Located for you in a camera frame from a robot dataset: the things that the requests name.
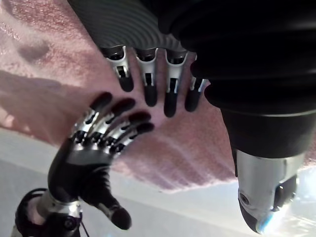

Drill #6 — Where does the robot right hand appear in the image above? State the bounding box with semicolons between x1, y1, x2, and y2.
47;91;155;224

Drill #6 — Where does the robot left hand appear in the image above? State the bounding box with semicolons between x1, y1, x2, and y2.
67;0;316;235

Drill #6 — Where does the pink towel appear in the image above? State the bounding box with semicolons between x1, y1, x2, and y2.
0;0;316;196

